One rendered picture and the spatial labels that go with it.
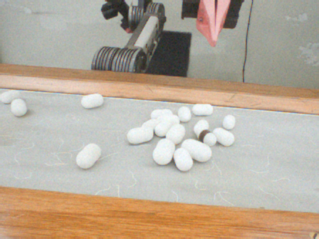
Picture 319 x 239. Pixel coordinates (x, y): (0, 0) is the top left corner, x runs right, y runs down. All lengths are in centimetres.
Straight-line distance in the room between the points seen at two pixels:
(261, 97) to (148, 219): 39
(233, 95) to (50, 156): 35
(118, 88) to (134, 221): 35
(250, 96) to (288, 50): 204
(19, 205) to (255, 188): 21
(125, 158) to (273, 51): 228
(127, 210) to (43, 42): 253
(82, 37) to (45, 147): 222
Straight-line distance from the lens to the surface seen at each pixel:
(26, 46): 277
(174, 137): 32
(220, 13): 44
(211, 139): 33
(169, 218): 19
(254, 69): 249
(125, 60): 70
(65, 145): 33
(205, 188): 26
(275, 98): 54
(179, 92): 50
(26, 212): 21
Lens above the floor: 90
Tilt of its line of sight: 24 degrees down
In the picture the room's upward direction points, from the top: 5 degrees clockwise
